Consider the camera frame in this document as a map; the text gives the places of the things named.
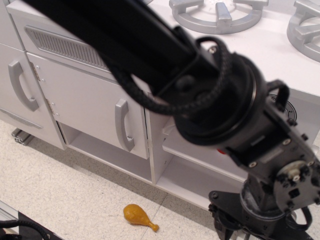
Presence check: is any aluminium frame extrusion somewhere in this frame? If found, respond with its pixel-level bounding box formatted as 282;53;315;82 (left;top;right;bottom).
11;128;34;146

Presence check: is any silver left stove burner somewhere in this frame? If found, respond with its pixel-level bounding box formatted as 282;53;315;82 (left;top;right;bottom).
169;0;269;35

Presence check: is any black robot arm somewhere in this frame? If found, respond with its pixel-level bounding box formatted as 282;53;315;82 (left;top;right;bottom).
29;0;320;240

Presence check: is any silver stove burner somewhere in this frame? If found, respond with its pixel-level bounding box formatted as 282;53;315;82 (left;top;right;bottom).
169;0;269;35
286;0;320;62

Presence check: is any grey right oven knob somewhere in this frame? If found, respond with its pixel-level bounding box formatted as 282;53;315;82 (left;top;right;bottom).
269;94;297;121

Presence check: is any red white toy sushi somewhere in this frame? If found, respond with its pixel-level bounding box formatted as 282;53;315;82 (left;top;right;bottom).
217;149;228;155

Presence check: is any white toy kitchen body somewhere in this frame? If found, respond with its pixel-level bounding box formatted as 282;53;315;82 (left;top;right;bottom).
0;0;320;209

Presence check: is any yellow toy chicken drumstick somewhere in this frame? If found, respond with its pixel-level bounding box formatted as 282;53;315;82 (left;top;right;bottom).
123;204;160;232

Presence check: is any grey vent grille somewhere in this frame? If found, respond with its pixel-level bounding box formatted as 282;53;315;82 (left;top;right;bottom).
24;26;108;71

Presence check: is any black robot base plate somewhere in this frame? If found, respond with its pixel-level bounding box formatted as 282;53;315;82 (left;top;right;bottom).
0;211;65;240

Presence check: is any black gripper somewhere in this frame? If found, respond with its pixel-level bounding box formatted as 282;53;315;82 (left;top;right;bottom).
209;189;320;240

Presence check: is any white cabinet door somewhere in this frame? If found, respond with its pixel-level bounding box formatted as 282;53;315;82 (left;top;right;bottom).
27;53;149;159

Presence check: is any silver right stove burner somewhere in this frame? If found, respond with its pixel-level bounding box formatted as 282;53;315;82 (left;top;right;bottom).
286;0;320;62

